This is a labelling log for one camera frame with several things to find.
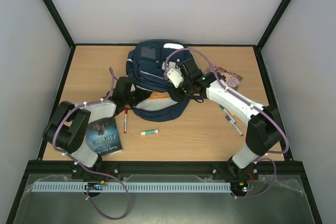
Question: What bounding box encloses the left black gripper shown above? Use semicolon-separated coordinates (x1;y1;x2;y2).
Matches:
124;83;152;106

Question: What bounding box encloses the orange treehouse book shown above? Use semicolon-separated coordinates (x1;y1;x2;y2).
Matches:
148;91;170;99

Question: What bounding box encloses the navy blue student backpack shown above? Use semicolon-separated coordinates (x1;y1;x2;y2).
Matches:
125;40;204;122

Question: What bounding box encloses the pink purple paperback book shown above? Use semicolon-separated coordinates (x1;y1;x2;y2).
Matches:
214;66;243;91

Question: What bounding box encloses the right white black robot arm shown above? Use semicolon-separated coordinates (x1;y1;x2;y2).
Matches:
165;59;284;178

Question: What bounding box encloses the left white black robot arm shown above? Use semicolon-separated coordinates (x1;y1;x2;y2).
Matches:
43;77;151;168

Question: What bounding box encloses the red marker pen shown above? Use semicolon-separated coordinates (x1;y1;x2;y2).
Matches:
123;107;128;134

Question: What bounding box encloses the green capped marker pen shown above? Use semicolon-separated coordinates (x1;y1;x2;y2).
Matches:
219;105;233;120

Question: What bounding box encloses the green white glue stick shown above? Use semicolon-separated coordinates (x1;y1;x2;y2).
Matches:
140;129;159;136

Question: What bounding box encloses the purple capped marker pen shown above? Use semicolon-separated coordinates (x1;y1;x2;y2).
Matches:
226;115;243;136

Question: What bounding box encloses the dark Wuthering Heights book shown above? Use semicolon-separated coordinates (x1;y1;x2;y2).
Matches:
85;117;122;156

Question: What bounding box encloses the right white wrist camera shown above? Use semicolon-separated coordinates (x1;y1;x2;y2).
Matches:
166;62;184;88

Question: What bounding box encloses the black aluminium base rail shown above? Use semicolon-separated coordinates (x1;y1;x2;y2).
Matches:
26;159;305;182

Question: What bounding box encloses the light blue slotted cable duct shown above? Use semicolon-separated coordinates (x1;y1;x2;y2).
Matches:
31;182;231;193

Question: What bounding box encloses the black frame post left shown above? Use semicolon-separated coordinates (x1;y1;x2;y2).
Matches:
42;0;75;48

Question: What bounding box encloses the black frame post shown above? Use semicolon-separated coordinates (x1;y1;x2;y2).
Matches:
256;0;308;49
42;0;75;48

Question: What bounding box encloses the black frame post right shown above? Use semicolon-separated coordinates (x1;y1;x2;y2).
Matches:
256;0;308;49

